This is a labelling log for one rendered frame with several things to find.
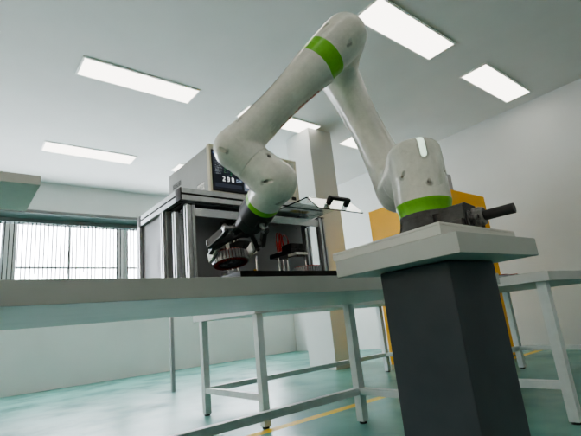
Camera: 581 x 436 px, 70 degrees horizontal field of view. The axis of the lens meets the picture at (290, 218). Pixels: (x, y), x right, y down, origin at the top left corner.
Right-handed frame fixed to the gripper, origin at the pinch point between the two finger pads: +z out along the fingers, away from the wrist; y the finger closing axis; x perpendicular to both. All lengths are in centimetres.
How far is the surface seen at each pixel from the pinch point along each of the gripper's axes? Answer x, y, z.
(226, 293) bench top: -17.6, -8.7, -10.9
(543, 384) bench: -60, 175, 42
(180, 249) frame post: 17.5, -6.3, 25.3
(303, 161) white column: 300, 270, 260
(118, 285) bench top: -15.6, -34.8, -15.8
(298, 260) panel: 19, 52, 40
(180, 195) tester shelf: 30.7, -7.9, 10.5
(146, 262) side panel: 27, -13, 51
